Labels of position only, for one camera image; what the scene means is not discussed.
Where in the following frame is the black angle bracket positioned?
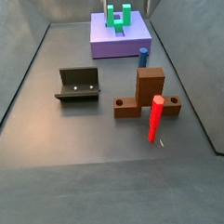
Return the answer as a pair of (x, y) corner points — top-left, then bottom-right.
(55, 66), (99, 100)

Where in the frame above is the blue hexagonal peg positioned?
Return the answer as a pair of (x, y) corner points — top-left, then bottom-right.
(138, 48), (148, 68)

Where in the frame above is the green U-shaped block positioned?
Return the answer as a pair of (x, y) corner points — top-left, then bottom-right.
(106, 4), (132, 33)

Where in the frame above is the purple board block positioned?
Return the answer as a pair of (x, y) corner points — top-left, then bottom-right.
(90, 11), (152, 59)

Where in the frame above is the red hexagonal peg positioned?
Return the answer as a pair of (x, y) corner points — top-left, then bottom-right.
(148, 95), (165, 141)

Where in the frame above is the brown T-shaped block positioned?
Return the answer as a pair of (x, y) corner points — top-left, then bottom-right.
(111, 66), (183, 120)

